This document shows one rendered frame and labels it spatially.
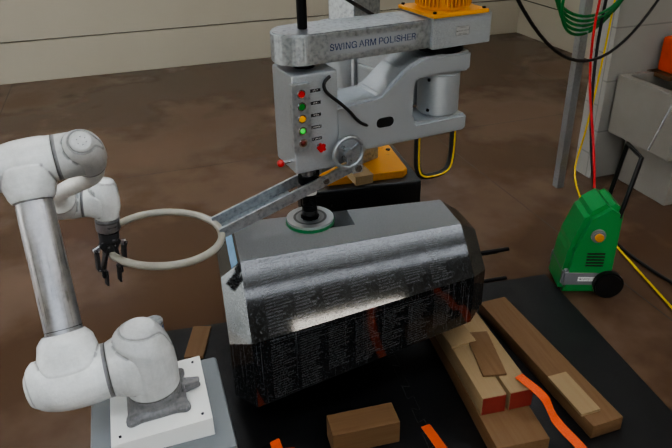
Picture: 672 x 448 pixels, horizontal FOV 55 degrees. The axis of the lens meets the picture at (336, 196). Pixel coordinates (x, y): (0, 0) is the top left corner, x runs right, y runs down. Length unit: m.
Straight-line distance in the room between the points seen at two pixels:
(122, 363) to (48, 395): 0.20
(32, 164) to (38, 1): 6.71
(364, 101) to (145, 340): 1.38
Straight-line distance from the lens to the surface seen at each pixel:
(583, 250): 3.91
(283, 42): 2.51
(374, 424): 2.91
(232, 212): 2.80
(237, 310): 2.66
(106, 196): 2.45
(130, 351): 1.87
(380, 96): 2.74
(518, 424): 3.04
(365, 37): 2.61
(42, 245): 1.92
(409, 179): 3.51
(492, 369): 3.09
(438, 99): 2.92
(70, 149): 1.90
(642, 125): 5.14
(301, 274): 2.68
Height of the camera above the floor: 2.25
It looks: 27 degrees down
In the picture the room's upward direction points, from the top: 1 degrees counter-clockwise
